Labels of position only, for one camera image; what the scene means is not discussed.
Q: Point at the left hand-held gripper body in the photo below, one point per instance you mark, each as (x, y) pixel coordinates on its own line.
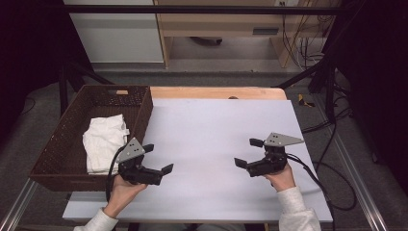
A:
(136, 173)

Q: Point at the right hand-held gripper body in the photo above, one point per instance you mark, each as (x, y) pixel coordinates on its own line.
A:
(271, 162)

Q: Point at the white cloth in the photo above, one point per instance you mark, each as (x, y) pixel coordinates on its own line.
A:
(104, 144)

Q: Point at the brown woven basket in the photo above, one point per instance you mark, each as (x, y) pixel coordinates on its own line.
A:
(64, 150)

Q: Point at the person's right hand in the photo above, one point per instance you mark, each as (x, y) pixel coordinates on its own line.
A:
(282, 180)

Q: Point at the person's left hand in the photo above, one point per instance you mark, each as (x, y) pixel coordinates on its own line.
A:
(120, 195)

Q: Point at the pale lilac table mat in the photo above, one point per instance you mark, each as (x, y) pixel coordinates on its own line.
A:
(198, 128)

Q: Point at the yellow and black tape scrap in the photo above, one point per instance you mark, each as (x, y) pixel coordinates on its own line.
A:
(303, 101)

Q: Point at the black metal stand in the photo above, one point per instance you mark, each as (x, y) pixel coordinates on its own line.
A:
(63, 86)
(328, 93)

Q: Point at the white cabinet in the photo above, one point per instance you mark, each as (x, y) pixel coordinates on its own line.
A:
(115, 35)

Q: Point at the light wooden desk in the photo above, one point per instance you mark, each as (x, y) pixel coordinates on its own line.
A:
(221, 22)

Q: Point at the dark curtain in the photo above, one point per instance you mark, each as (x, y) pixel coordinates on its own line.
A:
(378, 80)
(29, 48)

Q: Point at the black horizontal bar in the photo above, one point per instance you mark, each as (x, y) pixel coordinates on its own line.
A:
(192, 9)

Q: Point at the metal frame rail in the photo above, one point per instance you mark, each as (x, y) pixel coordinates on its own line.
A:
(14, 208)
(359, 189)

